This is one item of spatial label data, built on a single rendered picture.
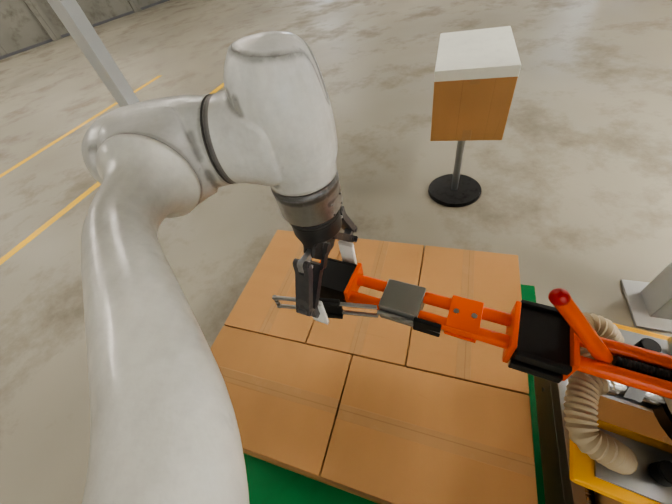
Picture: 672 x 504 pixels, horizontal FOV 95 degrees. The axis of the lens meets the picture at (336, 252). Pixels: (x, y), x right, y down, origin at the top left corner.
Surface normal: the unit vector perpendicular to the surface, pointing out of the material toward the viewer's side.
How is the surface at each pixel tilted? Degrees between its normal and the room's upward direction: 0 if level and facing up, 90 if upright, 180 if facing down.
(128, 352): 6
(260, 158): 90
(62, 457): 0
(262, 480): 0
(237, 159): 88
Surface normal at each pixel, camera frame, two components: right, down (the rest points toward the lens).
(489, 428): -0.17, -0.65
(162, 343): 0.30, -0.85
